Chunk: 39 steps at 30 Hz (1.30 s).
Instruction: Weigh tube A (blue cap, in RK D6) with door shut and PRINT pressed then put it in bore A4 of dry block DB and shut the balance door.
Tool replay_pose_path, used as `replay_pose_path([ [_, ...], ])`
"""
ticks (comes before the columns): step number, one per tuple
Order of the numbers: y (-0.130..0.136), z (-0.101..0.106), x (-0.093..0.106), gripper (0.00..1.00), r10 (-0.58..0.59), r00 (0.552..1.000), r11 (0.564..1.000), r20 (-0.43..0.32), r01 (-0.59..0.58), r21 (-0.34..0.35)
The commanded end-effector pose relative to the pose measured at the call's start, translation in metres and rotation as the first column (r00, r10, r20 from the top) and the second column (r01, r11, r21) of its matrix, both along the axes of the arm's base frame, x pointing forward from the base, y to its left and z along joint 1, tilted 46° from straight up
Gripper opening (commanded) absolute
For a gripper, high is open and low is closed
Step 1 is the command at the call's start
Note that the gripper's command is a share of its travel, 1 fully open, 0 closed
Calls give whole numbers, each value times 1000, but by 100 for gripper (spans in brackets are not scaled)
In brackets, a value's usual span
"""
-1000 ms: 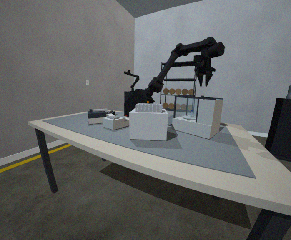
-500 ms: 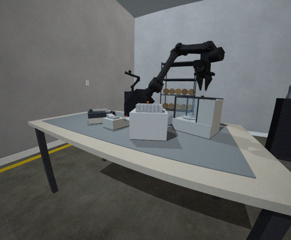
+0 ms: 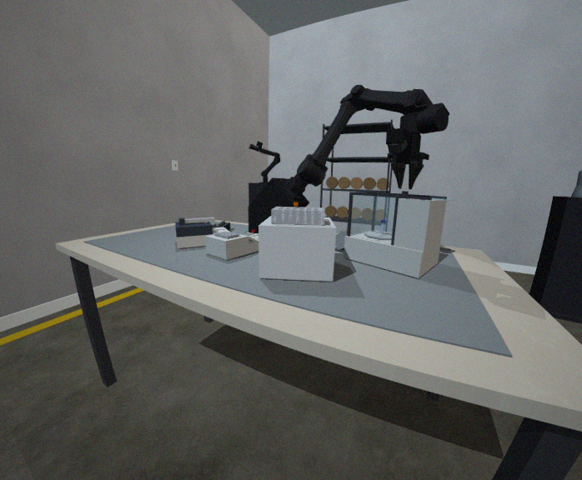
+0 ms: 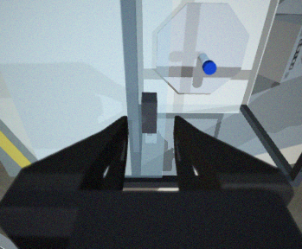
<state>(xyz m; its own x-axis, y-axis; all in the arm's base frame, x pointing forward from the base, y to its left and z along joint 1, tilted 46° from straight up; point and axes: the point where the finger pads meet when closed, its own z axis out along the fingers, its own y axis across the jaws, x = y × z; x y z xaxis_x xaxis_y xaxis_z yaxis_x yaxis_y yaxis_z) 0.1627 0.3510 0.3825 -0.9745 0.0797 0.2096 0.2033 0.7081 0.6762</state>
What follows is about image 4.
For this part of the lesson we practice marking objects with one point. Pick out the blue-capped tube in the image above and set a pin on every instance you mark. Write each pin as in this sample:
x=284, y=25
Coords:
x=208, y=66

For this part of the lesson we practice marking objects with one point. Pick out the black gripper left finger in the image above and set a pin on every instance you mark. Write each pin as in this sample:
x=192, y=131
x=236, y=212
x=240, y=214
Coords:
x=83, y=164

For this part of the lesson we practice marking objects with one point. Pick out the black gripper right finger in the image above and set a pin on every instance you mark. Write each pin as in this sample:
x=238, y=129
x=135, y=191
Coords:
x=221, y=166

